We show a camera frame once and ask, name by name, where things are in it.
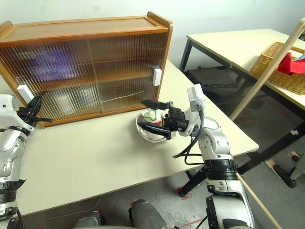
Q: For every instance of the multicolour cloth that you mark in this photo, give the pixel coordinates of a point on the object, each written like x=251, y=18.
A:
x=300, y=58

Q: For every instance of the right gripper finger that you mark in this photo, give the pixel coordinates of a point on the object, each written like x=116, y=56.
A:
x=155, y=105
x=155, y=130

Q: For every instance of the silver metal bowl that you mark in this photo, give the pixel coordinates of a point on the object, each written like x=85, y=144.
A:
x=155, y=139

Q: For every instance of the wooden cabinet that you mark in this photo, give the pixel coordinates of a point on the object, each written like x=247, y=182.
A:
x=83, y=26

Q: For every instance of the black table leg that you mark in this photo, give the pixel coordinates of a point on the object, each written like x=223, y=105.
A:
x=194, y=181

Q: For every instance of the red cloth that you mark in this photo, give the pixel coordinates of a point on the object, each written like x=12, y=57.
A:
x=293, y=66

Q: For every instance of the christmas plush toy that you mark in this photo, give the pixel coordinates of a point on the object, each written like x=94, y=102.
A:
x=152, y=114

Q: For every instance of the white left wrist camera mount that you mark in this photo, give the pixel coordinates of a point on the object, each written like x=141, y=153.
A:
x=7, y=112

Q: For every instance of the thin wooden stick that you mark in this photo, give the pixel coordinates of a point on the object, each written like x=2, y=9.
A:
x=262, y=206

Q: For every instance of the dark grey rounded shape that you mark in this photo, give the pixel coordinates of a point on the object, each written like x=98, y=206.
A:
x=88, y=221
x=147, y=214

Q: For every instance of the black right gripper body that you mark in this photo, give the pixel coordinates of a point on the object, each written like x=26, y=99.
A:
x=176, y=118

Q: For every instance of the white plastic bottle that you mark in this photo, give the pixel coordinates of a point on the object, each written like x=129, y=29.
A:
x=85, y=96

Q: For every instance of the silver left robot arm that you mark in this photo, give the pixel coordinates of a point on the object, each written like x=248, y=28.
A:
x=9, y=152

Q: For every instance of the beige table black frame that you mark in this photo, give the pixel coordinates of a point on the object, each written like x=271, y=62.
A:
x=226, y=45

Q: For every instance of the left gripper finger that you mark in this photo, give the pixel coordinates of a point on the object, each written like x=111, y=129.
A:
x=44, y=120
x=35, y=103

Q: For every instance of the wicker basket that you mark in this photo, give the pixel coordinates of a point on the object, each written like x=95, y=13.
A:
x=286, y=82

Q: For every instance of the dark stand foot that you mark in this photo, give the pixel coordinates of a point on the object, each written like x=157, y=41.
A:
x=286, y=176

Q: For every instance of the thick wooden pole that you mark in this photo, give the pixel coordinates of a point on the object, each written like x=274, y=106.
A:
x=267, y=69

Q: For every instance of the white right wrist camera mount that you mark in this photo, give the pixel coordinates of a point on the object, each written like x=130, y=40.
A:
x=195, y=95

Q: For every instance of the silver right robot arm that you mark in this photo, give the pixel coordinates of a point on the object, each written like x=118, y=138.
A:
x=216, y=143

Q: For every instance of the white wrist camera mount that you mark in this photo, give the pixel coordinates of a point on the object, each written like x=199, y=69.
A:
x=7, y=112
x=195, y=95

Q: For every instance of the ribbed glass sliding door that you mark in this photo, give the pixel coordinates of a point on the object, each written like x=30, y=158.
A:
x=14, y=66
x=131, y=59

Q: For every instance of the white bottle blue patterned label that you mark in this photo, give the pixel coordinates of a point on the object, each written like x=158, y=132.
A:
x=63, y=102

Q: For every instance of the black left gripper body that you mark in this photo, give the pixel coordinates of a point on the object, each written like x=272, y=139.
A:
x=28, y=117

